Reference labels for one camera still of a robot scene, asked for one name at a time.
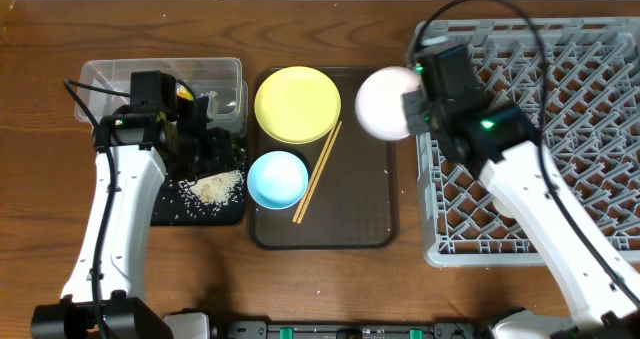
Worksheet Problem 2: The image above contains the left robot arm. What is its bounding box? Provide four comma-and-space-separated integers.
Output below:
31, 94, 244, 338

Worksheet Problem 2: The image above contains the pandan cake wrapper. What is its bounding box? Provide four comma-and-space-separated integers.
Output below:
176, 84, 194, 100

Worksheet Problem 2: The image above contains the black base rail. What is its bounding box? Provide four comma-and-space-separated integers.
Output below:
210, 316, 497, 339

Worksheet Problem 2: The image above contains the light blue bowl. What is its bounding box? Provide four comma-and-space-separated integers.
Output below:
247, 151, 309, 210

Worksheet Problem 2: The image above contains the pale green cup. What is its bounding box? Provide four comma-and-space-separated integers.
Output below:
492, 197, 515, 219

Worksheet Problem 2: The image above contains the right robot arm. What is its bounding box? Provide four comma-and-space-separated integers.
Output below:
402, 89, 639, 338

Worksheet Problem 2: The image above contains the wooden chopstick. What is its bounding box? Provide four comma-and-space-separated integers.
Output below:
296, 120, 344, 225
292, 122, 338, 224

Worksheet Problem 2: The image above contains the clear plastic bin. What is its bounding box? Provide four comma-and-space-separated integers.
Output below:
77, 57, 248, 136

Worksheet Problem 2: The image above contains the rice food waste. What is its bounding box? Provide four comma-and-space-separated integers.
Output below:
178, 170, 244, 216

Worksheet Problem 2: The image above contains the grey dishwasher rack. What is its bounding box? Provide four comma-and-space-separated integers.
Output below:
416, 17, 639, 268

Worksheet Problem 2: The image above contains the pink white bowl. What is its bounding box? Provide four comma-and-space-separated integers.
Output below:
355, 66, 420, 141

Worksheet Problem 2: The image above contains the black tray bin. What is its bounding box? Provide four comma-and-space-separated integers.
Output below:
151, 133, 249, 226

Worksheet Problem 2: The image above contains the yellow plate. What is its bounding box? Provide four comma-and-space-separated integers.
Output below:
254, 66, 342, 144

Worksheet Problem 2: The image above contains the brown serving tray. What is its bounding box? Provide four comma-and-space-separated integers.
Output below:
247, 67, 398, 250

